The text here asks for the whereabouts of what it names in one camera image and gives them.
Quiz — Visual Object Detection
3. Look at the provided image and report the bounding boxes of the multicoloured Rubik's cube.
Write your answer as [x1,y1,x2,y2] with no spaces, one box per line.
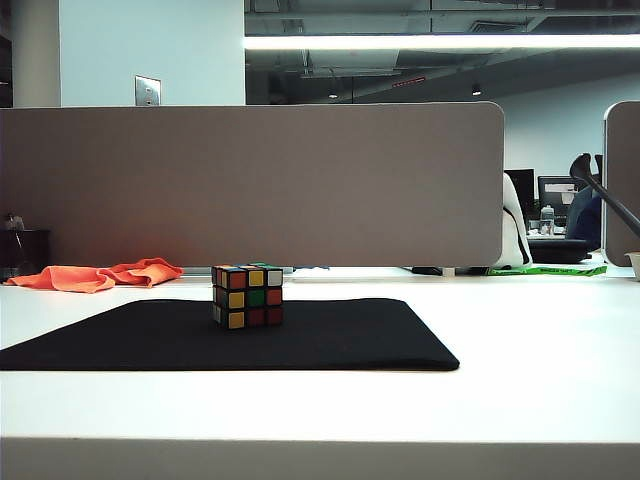
[211,262,285,332]

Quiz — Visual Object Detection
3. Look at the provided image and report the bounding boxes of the black mouse pad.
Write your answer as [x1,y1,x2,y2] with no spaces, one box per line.
[0,298,461,373]

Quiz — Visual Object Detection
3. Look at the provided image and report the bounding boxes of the wide brown desk divider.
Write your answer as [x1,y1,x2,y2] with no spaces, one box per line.
[0,102,506,269]

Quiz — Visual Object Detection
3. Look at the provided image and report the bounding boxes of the black monitor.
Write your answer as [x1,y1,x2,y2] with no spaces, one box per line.
[504,168,537,216]

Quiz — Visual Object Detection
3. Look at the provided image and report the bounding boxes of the long ceiling light strip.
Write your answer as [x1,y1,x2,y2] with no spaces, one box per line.
[244,33,640,51]

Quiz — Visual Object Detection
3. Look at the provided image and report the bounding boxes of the green tape strip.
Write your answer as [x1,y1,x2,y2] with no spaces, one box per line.
[487,264,609,277]

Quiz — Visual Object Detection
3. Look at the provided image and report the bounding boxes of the orange cloth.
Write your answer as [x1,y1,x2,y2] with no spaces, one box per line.
[5,257,185,294]

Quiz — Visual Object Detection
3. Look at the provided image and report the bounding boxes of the black round chair seat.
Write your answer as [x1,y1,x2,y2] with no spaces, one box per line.
[528,238,594,265]

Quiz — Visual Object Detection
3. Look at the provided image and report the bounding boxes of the wide computer monitor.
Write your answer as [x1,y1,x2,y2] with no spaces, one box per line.
[538,175,592,221]

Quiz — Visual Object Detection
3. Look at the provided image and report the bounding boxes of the person in blue top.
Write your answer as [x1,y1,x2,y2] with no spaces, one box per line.
[565,189,604,251]

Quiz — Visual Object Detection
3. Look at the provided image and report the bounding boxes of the black angled pole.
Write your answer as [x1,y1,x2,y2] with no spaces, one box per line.
[570,153,640,229]

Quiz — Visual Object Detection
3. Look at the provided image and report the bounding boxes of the white-edged brown desk divider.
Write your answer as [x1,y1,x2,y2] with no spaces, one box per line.
[602,99,640,268]

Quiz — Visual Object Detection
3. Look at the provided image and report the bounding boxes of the white bag with black strap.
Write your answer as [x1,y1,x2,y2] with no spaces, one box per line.
[502,172,534,268]

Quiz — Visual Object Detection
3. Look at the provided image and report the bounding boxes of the metal wall outlet plate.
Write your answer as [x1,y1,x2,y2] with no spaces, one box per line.
[134,74,163,107]

